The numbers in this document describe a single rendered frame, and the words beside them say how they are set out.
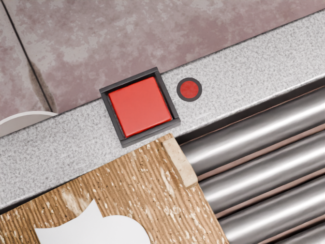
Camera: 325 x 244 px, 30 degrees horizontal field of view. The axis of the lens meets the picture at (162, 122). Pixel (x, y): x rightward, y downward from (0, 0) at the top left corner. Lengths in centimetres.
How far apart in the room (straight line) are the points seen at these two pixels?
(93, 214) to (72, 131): 11
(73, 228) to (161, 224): 10
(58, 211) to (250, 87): 27
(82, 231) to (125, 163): 9
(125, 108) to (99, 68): 103
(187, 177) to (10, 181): 21
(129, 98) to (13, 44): 113
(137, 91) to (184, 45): 104
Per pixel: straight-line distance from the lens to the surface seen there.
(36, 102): 175
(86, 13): 183
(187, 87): 75
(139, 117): 72
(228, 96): 75
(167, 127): 72
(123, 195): 69
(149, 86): 73
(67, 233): 69
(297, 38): 79
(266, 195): 76
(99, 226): 68
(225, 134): 73
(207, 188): 71
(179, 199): 69
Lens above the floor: 162
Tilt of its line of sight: 73 degrees down
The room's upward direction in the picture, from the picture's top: 4 degrees counter-clockwise
